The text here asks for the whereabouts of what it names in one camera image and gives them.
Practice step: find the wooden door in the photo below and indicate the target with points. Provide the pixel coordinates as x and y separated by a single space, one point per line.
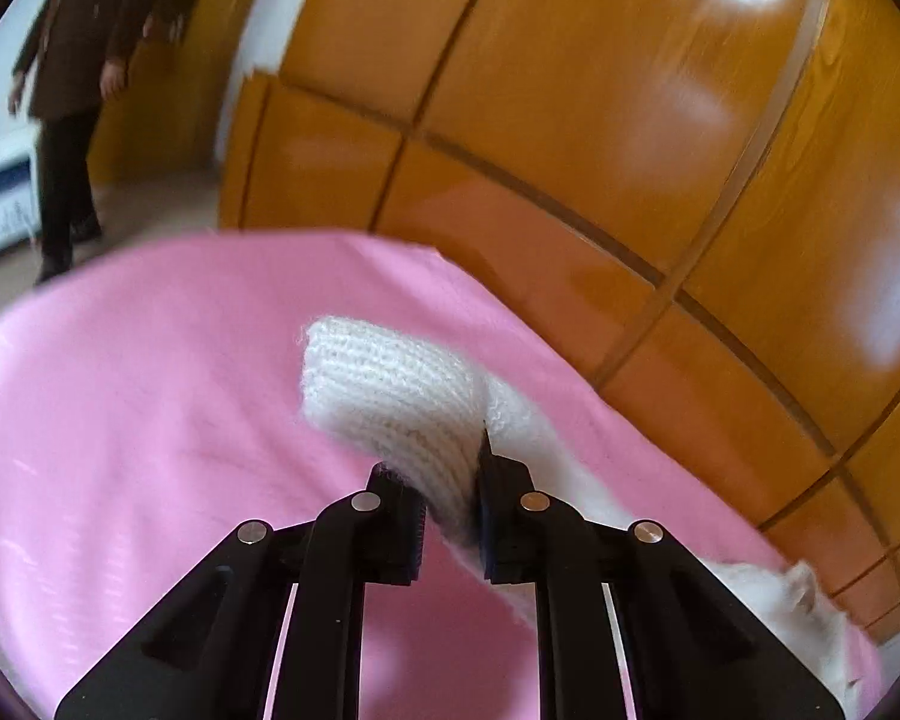
172 112

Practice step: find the pink blanket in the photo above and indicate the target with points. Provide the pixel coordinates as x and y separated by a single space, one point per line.
157 390

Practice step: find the wooden wardrobe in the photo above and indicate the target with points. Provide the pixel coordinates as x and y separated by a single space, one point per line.
570 90

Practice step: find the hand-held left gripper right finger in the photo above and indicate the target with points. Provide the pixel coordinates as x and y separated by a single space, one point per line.
484 532

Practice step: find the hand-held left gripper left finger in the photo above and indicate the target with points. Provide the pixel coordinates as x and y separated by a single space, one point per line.
411 532

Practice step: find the white knitted sweater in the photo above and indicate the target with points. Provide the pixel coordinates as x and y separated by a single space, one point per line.
390 382

